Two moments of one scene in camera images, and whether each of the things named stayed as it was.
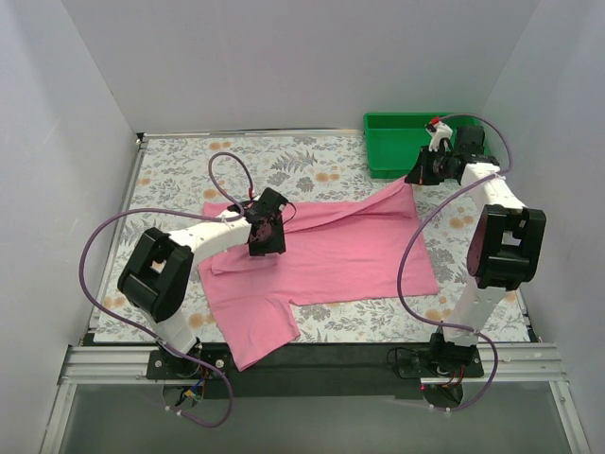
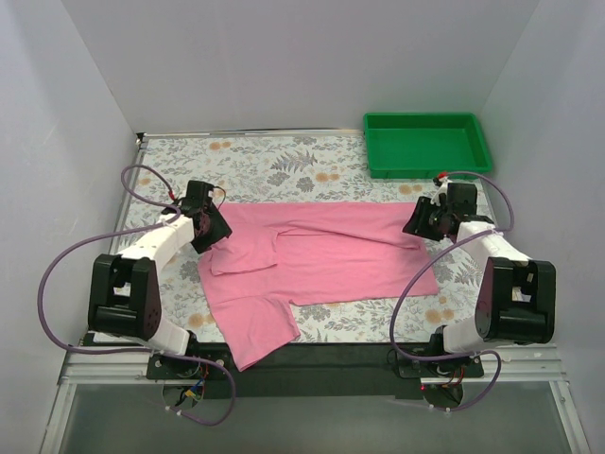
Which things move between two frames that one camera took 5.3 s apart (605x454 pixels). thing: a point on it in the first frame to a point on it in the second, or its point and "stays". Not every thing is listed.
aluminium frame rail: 509,364 stays
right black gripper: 423,166 to 421,219
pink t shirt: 367,246 stays
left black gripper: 267,245 to 216,230
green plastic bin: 396,140 stays
